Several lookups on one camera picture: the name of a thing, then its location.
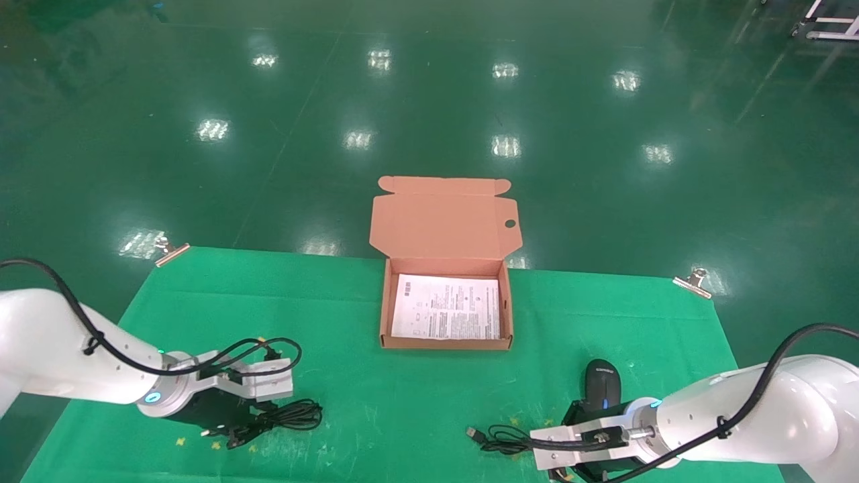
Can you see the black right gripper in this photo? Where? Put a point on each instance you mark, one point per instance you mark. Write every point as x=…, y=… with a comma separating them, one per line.
x=604, y=471

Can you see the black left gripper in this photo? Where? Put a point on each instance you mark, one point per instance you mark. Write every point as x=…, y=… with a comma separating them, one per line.
x=215, y=409

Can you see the open brown cardboard box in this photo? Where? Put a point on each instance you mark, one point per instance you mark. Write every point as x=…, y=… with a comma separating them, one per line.
x=436, y=221

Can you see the metal mat clamp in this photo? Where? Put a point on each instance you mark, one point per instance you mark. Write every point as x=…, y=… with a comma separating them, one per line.
x=171, y=253
x=694, y=283

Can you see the green table mat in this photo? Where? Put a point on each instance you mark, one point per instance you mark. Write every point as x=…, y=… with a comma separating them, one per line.
x=402, y=402

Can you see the white printed paper sheet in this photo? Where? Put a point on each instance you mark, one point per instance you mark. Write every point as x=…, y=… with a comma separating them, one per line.
x=443, y=305

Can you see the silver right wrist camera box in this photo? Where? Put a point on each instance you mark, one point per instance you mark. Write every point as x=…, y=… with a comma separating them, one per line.
x=564, y=456

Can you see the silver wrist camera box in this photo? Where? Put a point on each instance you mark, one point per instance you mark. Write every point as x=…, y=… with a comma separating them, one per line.
x=564, y=456
x=268, y=384

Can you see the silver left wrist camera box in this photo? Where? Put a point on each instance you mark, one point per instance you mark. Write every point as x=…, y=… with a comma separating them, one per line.
x=268, y=384

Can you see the white metal cart frame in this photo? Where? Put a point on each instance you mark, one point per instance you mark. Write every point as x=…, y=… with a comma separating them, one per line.
x=832, y=35

